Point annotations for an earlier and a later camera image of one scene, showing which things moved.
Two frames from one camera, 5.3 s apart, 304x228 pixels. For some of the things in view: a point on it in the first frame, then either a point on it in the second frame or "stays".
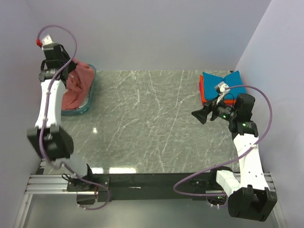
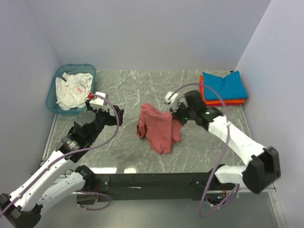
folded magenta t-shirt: x=203 y=102 stays
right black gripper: x=201 y=114 to x=175 y=113
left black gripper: x=65 y=54 to x=111 y=119
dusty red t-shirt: x=77 y=93 to x=161 y=129
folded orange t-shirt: x=202 y=92 stays
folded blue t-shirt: x=233 y=80 stays
